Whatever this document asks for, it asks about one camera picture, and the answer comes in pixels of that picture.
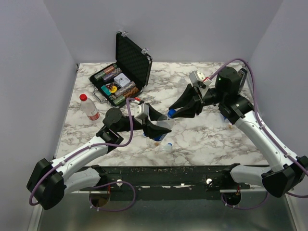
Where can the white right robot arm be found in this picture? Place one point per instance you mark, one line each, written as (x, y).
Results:
(285, 169)

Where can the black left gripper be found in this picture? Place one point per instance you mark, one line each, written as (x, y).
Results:
(153, 132)

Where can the pepsi bottle near metronome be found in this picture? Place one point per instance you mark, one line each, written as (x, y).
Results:
(227, 123)

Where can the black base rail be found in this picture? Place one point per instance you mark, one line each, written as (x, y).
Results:
(167, 183)

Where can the clear plastic bottle left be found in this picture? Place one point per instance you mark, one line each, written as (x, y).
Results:
(182, 82)

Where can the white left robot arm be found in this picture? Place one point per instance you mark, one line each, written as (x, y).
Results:
(51, 180)

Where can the black poker chip case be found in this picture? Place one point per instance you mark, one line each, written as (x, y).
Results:
(127, 76)

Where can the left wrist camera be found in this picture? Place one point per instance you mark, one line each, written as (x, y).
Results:
(141, 111)

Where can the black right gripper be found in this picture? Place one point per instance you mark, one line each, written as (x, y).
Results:
(198, 100)

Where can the blue label pepsi bottle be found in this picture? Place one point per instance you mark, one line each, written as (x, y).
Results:
(157, 131)

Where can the red label plastic bottle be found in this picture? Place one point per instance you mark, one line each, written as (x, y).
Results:
(90, 109)

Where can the black metronome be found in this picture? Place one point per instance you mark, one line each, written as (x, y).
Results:
(242, 73)

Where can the red bottle cap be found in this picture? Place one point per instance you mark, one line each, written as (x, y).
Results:
(83, 97)

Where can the blue bottle cap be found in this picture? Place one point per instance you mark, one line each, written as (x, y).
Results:
(171, 113)

